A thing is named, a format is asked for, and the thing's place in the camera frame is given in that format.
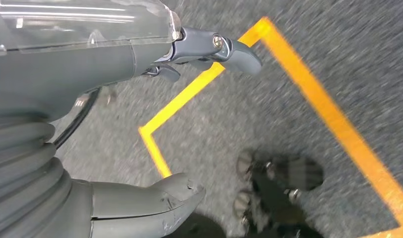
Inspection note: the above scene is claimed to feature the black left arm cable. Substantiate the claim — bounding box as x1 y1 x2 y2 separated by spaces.
53 87 102 150

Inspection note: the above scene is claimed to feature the black left robot leg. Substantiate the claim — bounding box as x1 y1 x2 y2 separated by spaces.
232 149 325 238

